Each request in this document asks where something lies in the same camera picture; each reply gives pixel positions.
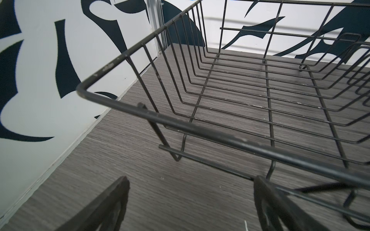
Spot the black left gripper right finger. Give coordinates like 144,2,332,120
253,176,328,231

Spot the black wire dish rack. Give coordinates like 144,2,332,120
76,1,370,231

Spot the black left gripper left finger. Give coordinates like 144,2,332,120
57,176,130,231

